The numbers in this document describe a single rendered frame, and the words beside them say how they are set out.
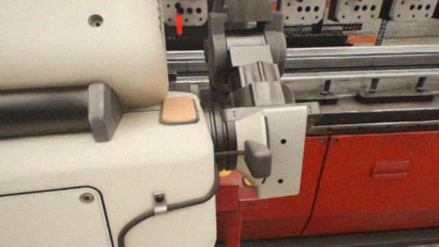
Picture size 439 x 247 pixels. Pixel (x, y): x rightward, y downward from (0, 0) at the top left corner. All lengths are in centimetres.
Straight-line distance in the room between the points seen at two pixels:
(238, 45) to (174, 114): 17
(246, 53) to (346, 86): 90
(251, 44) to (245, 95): 9
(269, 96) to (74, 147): 20
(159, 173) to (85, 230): 8
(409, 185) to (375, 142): 35
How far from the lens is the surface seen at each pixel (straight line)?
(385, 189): 150
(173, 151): 21
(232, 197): 89
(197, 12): 100
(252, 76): 34
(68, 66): 23
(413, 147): 141
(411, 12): 124
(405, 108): 128
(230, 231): 110
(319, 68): 146
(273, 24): 41
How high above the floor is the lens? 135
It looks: 31 degrees down
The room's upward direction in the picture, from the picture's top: straight up
